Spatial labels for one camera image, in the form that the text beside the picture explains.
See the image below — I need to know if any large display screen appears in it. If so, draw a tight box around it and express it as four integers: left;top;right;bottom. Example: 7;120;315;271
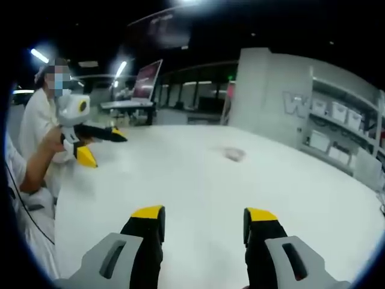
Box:
131;59;164;102

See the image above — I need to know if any white box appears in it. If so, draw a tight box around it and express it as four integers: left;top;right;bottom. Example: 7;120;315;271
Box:
328;146;350;164
309;131;330;152

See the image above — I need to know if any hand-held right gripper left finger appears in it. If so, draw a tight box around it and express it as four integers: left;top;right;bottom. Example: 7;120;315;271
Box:
55;205;166;289

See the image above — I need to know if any white shelf unit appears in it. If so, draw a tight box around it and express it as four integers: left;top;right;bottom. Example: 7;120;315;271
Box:
300;75;385;193

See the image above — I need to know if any person's white clothing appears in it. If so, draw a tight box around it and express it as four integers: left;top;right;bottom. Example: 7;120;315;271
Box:
4;135;60;281

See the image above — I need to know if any white storage bin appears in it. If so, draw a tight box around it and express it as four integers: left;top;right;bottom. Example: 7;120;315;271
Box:
315;101;331;117
330;102;347;122
347;110;364;129

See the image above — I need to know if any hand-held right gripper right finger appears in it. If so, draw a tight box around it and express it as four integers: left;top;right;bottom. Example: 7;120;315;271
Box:
242;207;353;289

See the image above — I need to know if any clear resealable bag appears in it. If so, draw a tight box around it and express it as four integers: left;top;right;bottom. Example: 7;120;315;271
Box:
220;146;247;163

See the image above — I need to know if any long ceiling light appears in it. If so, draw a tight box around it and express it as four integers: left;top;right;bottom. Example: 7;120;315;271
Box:
114;61;128;79
29;48;51;64

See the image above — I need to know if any thin black cable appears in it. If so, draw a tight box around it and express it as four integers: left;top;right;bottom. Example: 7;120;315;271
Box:
5;162;56;245

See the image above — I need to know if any person's left hand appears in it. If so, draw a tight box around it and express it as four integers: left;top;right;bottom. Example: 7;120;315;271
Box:
43;125;67;154

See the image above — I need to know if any grey background table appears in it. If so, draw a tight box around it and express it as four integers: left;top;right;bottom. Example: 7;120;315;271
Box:
100;100;155;126

